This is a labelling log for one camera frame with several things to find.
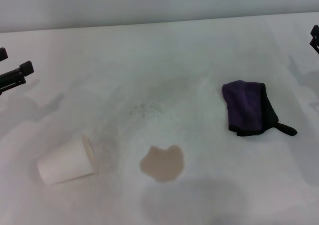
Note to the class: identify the purple rag with black trim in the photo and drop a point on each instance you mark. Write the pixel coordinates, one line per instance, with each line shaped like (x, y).
(244, 105)

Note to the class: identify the white paper cup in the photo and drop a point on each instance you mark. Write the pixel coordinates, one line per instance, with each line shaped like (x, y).
(64, 161)

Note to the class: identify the brown water stain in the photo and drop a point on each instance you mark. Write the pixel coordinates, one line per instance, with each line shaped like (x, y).
(162, 163)

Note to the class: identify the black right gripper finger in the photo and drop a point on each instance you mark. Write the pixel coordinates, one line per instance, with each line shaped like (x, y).
(315, 41)

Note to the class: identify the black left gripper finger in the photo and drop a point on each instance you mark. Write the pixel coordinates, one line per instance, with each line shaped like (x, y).
(17, 76)
(3, 54)

